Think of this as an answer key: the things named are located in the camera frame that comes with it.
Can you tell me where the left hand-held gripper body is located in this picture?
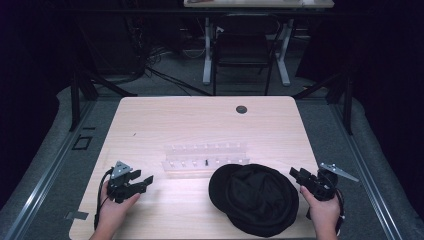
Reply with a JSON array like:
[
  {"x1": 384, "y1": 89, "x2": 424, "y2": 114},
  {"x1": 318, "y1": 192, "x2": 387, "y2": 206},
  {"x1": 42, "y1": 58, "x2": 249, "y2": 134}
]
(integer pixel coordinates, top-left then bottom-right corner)
[{"x1": 106, "y1": 160, "x2": 136, "y2": 205}]

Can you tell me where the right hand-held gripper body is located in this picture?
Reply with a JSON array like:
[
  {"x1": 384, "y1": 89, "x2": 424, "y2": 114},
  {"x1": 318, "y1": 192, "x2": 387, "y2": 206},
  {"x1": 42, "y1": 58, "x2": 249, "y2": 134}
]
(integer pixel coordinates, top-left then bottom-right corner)
[{"x1": 300, "y1": 162, "x2": 360, "y2": 202}]

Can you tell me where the person's right hand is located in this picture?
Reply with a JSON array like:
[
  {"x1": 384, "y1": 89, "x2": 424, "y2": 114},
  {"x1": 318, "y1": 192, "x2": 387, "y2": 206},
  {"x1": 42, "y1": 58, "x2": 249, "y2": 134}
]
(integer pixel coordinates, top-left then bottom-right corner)
[{"x1": 299, "y1": 185, "x2": 342, "y2": 234}]

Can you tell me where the person's left hand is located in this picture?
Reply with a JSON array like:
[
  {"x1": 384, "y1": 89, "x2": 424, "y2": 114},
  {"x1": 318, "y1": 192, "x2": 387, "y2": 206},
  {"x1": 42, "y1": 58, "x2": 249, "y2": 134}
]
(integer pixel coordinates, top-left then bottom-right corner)
[{"x1": 95, "y1": 181, "x2": 142, "y2": 234}]

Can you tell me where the black cloth hat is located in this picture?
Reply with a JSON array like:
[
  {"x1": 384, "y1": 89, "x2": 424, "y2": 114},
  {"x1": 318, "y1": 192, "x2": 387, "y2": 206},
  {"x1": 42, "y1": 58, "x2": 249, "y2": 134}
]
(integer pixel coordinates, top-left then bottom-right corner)
[{"x1": 208, "y1": 163, "x2": 300, "y2": 239}]

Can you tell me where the grey tape strip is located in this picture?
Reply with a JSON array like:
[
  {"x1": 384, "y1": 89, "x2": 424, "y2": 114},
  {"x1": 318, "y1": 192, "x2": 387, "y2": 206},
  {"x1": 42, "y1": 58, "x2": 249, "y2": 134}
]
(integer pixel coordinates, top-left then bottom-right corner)
[{"x1": 64, "y1": 210, "x2": 90, "y2": 221}]

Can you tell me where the black square tape outline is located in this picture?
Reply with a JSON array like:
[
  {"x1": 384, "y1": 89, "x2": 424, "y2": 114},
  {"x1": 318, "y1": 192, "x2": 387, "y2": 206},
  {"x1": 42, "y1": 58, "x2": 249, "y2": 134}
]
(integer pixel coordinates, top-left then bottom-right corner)
[{"x1": 71, "y1": 134, "x2": 93, "y2": 151}]

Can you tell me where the clear acrylic rack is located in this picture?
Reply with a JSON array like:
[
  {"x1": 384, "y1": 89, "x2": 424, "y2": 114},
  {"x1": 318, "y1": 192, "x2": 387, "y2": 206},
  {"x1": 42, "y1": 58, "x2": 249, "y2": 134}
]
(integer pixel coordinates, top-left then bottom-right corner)
[{"x1": 161, "y1": 142, "x2": 251, "y2": 180}]

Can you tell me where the black chair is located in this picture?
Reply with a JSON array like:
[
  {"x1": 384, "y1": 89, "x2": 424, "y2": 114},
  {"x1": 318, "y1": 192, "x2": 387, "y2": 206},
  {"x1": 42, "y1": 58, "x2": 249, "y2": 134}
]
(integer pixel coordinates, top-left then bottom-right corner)
[{"x1": 210, "y1": 13, "x2": 282, "y2": 97}]

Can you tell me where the white-legged desk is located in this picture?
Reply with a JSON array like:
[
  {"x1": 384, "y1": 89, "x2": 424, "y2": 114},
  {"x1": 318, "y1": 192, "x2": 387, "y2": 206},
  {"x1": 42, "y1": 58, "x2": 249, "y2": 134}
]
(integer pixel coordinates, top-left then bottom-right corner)
[{"x1": 182, "y1": 0, "x2": 335, "y2": 87}]

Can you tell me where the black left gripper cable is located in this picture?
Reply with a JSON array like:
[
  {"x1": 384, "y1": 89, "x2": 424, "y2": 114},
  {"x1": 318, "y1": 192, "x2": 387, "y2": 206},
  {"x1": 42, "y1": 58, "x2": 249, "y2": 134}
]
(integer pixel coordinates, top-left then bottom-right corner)
[{"x1": 93, "y1": 167, "x2": 115, "y2": 231}]

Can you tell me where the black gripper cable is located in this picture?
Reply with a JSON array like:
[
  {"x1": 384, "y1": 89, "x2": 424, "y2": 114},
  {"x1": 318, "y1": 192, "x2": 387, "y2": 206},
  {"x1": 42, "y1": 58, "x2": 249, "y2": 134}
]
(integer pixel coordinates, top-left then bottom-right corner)
[
  {"x1": 334, "y1": 188, "x2": 346, "y2": 236},
  {"x1": 93, "y1": 167, "x2": 115, "y2": 231}
]

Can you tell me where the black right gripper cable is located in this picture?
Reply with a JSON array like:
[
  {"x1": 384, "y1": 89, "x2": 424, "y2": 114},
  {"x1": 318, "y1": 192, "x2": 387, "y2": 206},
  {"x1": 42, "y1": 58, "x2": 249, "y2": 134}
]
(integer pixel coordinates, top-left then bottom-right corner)
[{"x1": 334, "y1": 188, "x2": 346, "y2": 236}]

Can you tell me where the aluminium floor rail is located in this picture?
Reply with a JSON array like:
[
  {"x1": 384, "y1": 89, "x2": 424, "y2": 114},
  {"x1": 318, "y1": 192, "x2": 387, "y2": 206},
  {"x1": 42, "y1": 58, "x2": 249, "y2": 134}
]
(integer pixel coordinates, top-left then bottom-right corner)
[
  {"x1": 329, "y1": 99, "x2": 406, "y2": 240},
  {"x1": 3, "y1": 99, "x2": 98, "y2": 240}
]

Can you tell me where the black metal frame stand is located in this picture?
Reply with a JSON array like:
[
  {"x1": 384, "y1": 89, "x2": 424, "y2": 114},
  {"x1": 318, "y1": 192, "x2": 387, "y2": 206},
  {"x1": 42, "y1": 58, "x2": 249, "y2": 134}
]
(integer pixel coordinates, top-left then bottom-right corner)
[
  {"x1": 292, "y1": 70, "x2": 355, "y2": 136},
  {"x1": 67, "y1": 64, "x2": 138, "y2": 133}
]

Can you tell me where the bundle of floor cables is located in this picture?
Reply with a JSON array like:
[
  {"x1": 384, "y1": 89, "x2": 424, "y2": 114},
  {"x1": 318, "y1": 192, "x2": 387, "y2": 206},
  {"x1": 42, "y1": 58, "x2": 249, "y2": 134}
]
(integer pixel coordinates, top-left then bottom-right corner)
[{"x1": 142, "y1": 45, "x2": 214, "y2": 98}]

